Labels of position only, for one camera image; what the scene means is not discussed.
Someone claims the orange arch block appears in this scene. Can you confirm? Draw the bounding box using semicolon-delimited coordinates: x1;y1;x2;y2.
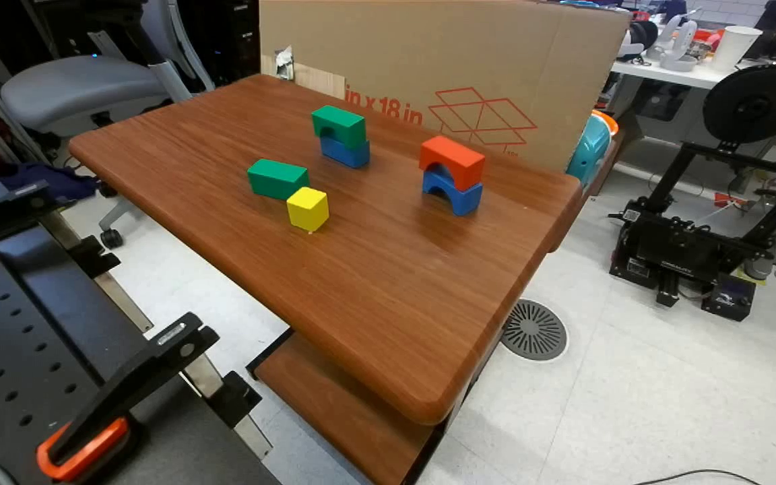
419;136;485;190

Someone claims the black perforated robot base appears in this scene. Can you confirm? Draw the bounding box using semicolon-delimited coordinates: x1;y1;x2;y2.
0;172;284;485

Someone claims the wooden desk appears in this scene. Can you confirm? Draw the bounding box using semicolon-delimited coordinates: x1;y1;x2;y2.
70;77;583;485

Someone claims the yellow cube block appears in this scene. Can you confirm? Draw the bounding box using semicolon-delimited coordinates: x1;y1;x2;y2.
286;187;329;234

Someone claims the blue block under green arch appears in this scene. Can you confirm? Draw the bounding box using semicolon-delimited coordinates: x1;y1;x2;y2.
321;139;370;171

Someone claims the green rectangular block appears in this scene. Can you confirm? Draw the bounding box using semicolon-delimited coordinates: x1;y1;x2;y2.
248;159;311;201

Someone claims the round floor drain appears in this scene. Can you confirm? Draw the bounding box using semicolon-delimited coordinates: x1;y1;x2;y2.
502;300;567;362

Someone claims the large cardboard box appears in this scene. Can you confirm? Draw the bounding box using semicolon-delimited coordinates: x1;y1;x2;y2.
259;0;632;172

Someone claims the teal orange container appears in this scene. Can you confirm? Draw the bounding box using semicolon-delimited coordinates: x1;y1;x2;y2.
567;112;621;187

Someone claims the black 3D printer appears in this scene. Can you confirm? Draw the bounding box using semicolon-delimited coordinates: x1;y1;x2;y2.
606;63;776;325

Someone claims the grey office chair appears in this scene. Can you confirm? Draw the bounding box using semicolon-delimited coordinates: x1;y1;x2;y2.
0;0;222;251

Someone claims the black orange clamp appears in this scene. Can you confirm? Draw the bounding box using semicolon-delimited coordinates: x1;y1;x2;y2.
35;314;220;484

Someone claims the white background table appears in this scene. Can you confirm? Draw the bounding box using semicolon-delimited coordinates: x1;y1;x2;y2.
612;27;760;89

